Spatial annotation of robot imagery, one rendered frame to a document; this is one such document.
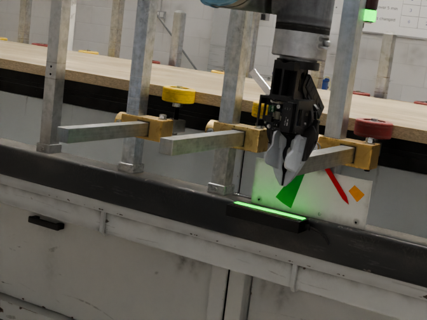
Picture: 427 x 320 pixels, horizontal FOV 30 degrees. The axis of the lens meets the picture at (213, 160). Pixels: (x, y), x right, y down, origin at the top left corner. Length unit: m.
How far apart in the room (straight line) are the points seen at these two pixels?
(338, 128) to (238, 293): 0.60
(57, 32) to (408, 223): 0.95
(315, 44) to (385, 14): 7.65
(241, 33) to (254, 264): 0.51
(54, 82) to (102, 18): 8.36
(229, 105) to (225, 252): 0.33
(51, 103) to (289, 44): 0.89
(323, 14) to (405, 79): 7.60
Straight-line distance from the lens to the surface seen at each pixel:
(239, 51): 1.72
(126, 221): 1.95
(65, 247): 2.39
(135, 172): 1.89
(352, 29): 1.62
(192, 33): 9.73
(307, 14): 1.28
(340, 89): 1.62
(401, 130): 1.76
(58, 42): 2.02
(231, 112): 1.73
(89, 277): 2.35
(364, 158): 1.61
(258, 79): 1.62
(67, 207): 2.06
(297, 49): 1.28
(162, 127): 1.83
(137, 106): 1.87
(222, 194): 1.76
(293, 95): 1.29
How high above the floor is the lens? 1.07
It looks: 10 degrees down
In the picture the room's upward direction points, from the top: 7 degrees clockwise
